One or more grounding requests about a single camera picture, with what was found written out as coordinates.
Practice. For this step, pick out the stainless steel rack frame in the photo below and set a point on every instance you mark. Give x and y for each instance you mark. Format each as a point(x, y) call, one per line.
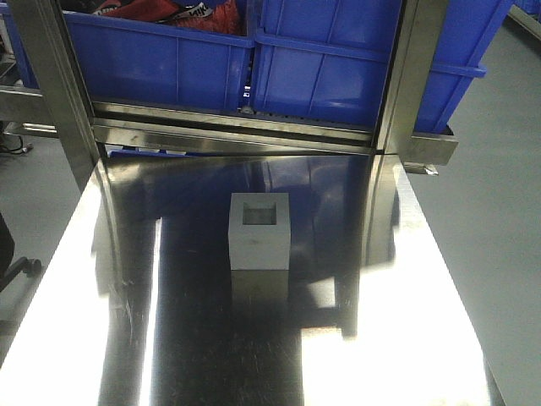
point(61, 107)

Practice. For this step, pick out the blue bin with clothes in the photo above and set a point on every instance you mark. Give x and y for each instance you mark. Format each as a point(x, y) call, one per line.
point(147, 62)

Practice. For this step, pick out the blue bin on rack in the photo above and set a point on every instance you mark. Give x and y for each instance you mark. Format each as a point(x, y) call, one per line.
point(328, 60)

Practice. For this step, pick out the black office chair base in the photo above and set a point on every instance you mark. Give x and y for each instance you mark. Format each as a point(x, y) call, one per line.
point(10, 269)

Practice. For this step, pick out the red black clothing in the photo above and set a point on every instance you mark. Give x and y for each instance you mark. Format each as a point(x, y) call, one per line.
point(223, 18)

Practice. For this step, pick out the gray square base block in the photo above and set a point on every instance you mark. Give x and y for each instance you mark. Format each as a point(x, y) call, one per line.
point(259, 232)

